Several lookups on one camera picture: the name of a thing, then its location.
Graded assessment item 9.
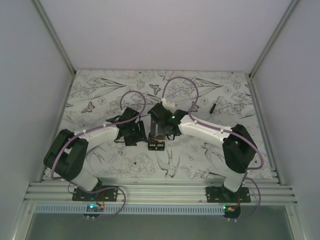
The white slotted cable duct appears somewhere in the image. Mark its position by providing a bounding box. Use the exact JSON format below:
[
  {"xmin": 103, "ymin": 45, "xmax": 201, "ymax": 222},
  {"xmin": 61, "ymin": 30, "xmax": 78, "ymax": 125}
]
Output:
[{"xmin": 34, "ymin": 203, "xmax": 224, "ymax": 216}]

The aluminium rail front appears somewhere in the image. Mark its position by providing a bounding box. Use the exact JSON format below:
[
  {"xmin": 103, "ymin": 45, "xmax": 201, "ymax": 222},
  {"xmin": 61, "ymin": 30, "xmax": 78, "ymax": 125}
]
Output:
[{"xmin": 24, "ymin": 176, "xmax": 298, "ymax": 206}]

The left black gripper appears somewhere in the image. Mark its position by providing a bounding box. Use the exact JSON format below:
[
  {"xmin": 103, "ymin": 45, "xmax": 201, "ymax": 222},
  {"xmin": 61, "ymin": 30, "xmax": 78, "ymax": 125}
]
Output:
[{"xmin": 125, "ymin": 121, "xmax": 148, "ymax": 147}]

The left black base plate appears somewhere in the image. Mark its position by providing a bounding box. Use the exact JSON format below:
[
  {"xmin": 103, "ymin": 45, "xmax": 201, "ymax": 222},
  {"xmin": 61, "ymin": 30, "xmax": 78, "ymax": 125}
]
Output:
[{"xmin": 70, "ymin": 185, "xmax": 119, "ymax": 202}]

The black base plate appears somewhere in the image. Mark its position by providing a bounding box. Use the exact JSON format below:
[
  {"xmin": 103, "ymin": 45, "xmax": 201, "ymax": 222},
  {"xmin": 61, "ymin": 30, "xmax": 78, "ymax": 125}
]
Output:
[
  {"xmin": 70, "ymin": 185, "xmax": 119, "ymax": 202},
  {"xmin": 205, "ymin": 186, "xmax": 251, "ymax": 204}
]

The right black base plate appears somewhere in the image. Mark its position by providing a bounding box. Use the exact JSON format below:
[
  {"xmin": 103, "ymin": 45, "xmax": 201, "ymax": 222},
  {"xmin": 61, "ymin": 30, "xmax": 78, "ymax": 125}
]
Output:
[{"xmin": 205, "ymin": 186, "xmax": 251, "ymax": 204}]

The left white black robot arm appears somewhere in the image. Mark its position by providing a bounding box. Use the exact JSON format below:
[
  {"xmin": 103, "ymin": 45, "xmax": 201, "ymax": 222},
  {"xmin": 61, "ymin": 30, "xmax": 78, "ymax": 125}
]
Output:
[{"xmin": 43, "ymin": 107, "xmax": 143, "ymax": 201}]

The black fuse box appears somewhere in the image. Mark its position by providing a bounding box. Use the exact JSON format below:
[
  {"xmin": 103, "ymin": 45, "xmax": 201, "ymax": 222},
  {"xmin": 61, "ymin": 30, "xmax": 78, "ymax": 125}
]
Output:
[{"xmin": 147, "ymin": 133, "xmax": 165, "ymax": 151}]

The left green circuit board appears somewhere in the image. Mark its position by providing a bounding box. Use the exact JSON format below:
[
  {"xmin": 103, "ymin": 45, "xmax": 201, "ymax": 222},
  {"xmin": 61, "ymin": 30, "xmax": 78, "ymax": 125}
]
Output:
[{"xmin": 83, "ymin": 204, "xmax": 104, "ymax": 218}]

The right green circuit board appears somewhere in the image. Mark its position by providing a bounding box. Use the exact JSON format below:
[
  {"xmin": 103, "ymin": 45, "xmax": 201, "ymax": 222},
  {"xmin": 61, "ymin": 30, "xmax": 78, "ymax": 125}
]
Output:
[{"xmin": 223, "ymin": 205, "xmax": 241, "ymax": 219}]

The green circuit board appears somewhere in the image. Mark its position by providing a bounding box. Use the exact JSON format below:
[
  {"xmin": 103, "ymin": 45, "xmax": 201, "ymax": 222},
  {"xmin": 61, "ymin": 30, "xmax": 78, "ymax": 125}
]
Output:
[
  {"xmin": 83, "ymin": 204, "xmax": 104, "ymax": 218},
  {"xmin": 223, "ymin": 205, "xmax": 241, "ymax": 219}
]

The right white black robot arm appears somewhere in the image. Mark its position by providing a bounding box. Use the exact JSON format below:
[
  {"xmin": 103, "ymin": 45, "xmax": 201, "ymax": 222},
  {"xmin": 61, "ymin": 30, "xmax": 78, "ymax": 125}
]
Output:
[{"xmin": 147, "ymin": 103, "xmax": 257, "ymax": 203}]

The floral printed mat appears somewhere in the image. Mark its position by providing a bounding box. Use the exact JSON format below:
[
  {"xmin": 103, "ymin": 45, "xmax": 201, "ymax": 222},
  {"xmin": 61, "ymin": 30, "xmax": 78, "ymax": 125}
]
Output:
[{"xmin": 60, "ymin": 70, "xmax": 273, "ymax": 179}]

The black screwdriver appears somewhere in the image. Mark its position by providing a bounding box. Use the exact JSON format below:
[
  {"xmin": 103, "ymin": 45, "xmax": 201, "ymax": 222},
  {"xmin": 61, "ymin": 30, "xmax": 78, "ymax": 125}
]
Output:
[{"xmin": 209, "ymin": 103, "xmax": 217, "ymax": 114}]

